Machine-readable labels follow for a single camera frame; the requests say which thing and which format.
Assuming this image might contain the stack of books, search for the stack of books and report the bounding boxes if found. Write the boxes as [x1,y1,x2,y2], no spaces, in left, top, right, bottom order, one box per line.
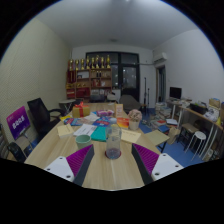
[153,101,172,121]

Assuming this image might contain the black chair backrest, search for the black chair backrest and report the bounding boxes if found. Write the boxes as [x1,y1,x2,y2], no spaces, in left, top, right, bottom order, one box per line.
[7,141,28,163]

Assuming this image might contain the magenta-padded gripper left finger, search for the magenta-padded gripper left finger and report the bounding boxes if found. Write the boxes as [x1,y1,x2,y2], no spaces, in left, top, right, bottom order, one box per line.
[43,143,95,187]

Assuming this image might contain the small round grey table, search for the small round grey table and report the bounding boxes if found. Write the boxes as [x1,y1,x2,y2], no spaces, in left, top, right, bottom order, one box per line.
[59,98,77,114]

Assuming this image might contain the black computer monitor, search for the black computer monitor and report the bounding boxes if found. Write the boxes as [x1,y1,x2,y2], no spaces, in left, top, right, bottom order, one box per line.
[169,86,183,100]

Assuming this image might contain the light wooden low stool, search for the light wooden low stool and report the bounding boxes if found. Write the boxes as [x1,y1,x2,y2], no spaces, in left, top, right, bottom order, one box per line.
[145,129,171,154]

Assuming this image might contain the wooden shelf unit with trophies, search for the wooden shelf unit with trophies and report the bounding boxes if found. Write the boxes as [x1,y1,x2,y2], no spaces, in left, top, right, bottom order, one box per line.
[65,54,113,100]

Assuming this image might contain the yellow gift box red ribbon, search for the yellow gift box red ribbon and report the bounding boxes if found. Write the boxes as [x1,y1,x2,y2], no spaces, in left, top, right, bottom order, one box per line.
[71,101,91,118]

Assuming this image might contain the white round stool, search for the white round stool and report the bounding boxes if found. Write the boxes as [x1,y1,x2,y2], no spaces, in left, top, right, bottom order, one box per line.
[184,130,208,158]

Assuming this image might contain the teal book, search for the teal book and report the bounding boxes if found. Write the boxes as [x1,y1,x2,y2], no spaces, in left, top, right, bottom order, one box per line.
[90,125,108,142]

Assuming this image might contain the beige envelope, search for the beige envelope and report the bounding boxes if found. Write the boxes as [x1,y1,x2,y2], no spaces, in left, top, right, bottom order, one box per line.
[120,128,142,145]

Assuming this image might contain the orange book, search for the orange book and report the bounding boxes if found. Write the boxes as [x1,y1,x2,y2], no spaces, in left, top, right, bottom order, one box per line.
[116,117,130,129]

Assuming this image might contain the pink box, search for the pink box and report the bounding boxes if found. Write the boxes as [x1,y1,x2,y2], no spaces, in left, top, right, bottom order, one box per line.
[96,109,115,118]

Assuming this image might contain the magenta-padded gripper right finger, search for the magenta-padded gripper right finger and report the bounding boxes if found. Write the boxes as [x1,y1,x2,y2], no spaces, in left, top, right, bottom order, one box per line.
[130,143,184,186]

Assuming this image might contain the white printed paper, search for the white printed paper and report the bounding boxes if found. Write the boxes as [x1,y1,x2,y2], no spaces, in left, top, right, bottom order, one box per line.
[73,123,98,138]

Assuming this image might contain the beige upholstered chair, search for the beige upholstered chair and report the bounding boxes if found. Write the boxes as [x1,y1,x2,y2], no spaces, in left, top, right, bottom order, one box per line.
[118,94,142,114]

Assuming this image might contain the pale green cup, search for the pale green cup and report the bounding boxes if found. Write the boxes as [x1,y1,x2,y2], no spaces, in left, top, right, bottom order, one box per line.
[75,134,93,150]

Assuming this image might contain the black tripod stand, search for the black tripod stand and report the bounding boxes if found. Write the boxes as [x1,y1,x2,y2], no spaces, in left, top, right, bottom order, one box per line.
[143,77,150,106]

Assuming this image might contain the purple sign board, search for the purple sign board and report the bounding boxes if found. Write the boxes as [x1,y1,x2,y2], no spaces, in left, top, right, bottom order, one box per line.
[6,105,32,141]

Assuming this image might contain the black office chair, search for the black office chair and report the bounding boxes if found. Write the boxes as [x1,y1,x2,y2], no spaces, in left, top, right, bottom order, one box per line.
[26,97,68,134]

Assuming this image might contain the cluttered wooden side desk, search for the cluttered wooden side desk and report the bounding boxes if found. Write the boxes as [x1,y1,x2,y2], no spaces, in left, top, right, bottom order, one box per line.
[173,98,224,161]

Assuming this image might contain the clear plastic water bottle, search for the clear plastic water bottle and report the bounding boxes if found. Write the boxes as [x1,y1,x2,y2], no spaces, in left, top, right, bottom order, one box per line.
[105,123,123,160]

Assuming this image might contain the orange standing card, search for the orange standing card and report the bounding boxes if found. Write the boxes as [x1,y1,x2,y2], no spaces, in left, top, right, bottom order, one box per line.
[114,103,125,118]

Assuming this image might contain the beige notepad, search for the beige notepad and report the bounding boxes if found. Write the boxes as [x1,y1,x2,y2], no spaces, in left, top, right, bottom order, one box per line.
[56,123,75,139]

